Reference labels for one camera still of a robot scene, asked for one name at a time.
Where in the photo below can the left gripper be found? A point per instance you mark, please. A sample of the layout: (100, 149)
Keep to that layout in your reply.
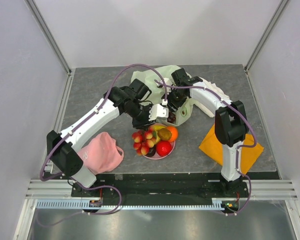
(143, 124)

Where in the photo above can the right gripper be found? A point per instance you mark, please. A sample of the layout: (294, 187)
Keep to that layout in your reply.
(171, 106)

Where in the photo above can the yellow fake banana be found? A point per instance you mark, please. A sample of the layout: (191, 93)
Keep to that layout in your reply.
(156, 127)

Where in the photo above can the dark grape bunch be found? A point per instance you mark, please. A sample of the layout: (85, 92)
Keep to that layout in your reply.
(171, 117)

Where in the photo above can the red strawberry bunch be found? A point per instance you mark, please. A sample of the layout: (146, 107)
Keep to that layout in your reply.
(143, 141)

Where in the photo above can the brown fake kiwi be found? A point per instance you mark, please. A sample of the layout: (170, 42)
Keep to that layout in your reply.
(164, 134)

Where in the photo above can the translucent green plastic bag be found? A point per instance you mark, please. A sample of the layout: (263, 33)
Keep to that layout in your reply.
(158, 94)

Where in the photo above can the orange fake fruit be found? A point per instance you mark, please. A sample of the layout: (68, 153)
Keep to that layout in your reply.
(174, 133)

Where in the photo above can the dark purple fake plum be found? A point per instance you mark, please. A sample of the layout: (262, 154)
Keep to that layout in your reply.
(151, 152)

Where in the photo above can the red fake apple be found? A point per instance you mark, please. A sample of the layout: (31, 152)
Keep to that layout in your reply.
(163, 148)

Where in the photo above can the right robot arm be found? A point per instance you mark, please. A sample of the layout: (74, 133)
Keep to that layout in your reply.
(230, 121)

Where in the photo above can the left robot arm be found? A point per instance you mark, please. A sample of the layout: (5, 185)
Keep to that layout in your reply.
(63, 147)

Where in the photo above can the white folded towel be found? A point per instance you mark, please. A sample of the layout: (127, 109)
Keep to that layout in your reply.
(209, 98)

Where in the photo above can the pink plate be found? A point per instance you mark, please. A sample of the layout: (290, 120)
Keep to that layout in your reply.
(156, 156)

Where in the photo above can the pink baseball cap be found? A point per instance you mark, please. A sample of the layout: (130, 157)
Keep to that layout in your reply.
(102, 154)

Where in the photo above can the orange folded cloth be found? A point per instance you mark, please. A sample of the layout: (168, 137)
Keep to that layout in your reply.
(213, 149)

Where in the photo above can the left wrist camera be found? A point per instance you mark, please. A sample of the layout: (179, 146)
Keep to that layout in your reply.
(158, 111)

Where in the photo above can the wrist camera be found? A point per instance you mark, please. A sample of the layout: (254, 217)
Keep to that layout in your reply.
(158, 111)
(167, 84)

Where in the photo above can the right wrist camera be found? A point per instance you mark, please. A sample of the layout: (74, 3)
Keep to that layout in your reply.
(167, 84)

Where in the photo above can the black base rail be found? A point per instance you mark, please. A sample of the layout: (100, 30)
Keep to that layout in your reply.
(203, 185)

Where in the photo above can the white cable duct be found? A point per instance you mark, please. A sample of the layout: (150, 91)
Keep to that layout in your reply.
(86, 204)

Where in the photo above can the right aluminium frame post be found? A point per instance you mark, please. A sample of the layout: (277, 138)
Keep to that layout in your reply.
(266, 33)

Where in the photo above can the aluminium frame post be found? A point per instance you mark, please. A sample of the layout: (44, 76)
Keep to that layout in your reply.
(266, 33)
(48, 34)

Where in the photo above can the left aluminium frame post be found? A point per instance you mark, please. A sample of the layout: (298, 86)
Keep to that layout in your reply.
(48, 34)

